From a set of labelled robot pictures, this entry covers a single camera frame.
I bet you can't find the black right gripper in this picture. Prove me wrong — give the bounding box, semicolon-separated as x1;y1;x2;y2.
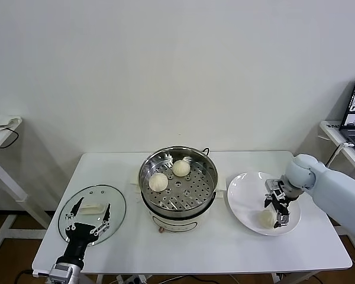
263;188;293;229

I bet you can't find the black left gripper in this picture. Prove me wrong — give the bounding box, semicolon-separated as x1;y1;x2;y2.
57;196;112;263

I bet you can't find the white steamed baozi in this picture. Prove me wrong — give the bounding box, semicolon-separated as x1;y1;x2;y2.
257;209;276;230
172;159;192;178
149;173;169;192

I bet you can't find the round glass pot lid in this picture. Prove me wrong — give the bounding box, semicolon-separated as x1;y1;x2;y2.
57;185;127;246

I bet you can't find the stainless steel steamer basket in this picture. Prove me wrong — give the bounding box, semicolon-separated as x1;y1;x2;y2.
138;146;218;211

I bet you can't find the white round plate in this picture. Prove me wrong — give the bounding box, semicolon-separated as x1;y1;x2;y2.
227;171;302;237

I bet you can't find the white side table with laptop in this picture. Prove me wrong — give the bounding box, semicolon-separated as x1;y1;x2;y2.
318;120;355;252

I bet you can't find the grey open laptop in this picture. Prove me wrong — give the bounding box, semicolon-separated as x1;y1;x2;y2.
338;76;355;163

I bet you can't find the white folded cloth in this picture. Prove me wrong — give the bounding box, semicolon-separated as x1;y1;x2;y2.
0;114;22;133

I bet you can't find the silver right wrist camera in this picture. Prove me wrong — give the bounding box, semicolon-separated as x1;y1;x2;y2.
265;179;282;193

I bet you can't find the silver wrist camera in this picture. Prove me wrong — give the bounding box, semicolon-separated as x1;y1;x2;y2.
265;179;282;193
32;263;72;280

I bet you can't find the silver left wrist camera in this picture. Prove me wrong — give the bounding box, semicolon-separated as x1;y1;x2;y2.
32;263;72;280

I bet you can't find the black laptop charger cable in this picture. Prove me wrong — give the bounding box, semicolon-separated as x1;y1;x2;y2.
326;144;346;169

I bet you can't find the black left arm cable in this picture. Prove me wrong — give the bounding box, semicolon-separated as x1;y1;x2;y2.
16;269;36;284

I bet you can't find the black cable on side table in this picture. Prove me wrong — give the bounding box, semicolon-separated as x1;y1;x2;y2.
0;126;20;150

